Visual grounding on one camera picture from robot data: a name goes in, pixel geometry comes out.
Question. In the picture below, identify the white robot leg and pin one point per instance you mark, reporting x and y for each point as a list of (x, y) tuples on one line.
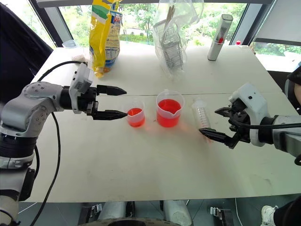
[(177, 212), (111, 210)]

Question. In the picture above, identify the clear plastic bag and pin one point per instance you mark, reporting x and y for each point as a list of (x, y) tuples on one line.
[(175, 14)]

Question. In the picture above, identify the dark window frame post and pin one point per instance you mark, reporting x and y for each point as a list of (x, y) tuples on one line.
[(252, 21), (56, 21)]

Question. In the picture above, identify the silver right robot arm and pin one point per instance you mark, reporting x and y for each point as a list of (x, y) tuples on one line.
[(285, 136)]

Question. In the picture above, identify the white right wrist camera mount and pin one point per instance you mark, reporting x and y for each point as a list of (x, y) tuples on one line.
[(255, 103)]

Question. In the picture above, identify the clear plastic container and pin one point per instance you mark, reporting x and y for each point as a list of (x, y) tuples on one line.
[(69, 44)]

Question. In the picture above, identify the clear plastic syringe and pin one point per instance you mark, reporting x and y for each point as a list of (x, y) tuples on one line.
[(202, 115)]

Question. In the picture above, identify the dark-haired person head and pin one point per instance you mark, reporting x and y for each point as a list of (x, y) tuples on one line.
[(295, 80)]

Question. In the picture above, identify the yellow snack bag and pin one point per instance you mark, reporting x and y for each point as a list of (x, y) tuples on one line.
[(103, 35)]

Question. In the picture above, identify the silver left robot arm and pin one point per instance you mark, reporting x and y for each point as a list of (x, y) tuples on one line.
[(28, 106)]

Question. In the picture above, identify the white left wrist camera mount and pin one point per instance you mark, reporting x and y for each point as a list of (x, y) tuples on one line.
[(81, 80)]

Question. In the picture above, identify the metal table clamp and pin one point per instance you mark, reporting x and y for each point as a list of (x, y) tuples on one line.
[(221, 214), (94, 209)]

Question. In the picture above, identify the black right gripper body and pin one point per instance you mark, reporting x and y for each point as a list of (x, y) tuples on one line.
[(241, 117)]

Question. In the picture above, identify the small clear measuring cup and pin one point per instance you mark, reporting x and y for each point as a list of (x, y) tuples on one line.
[(136, 117)]

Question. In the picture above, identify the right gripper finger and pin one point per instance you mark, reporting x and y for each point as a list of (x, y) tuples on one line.
[(224, 111), (216, 136)]

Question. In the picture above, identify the dark rounded robot base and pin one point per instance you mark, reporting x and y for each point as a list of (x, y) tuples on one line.
[(127, 222)]

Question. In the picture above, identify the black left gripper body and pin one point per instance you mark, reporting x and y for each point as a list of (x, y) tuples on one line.
[(90, 100)]

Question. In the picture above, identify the white cylindrical bottle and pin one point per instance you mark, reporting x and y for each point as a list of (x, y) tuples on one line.
[(218, 40)]

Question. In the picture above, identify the dark trouser leg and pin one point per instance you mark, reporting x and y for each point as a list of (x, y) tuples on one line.
[(288, 212)]

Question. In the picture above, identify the wooden chopsticks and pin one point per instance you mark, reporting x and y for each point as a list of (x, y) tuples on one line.
[(170, 14)]

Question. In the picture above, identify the large beaker red liquid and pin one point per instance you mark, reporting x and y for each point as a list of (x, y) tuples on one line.
[(168, 113)]

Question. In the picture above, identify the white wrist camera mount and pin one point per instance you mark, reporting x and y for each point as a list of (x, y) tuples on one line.
[(81, 80), (255, 103)]

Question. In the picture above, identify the white sneaker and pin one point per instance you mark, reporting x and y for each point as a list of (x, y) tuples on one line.
[(268, 215)]

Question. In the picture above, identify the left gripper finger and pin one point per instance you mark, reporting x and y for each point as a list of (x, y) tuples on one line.
[(108, 115), (110, 90)]

